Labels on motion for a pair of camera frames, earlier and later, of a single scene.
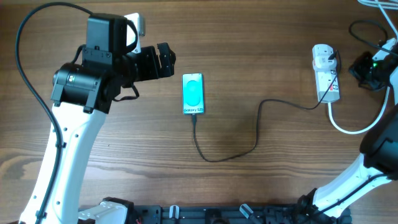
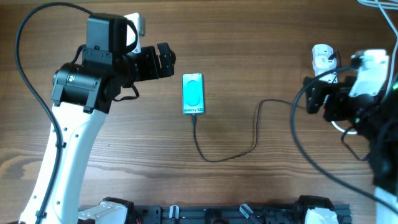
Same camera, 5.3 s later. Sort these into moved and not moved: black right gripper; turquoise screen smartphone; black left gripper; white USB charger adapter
Moved: black right gripper
Not moved: white USB charger adapter; turquoise screen smartphone; black left gripper
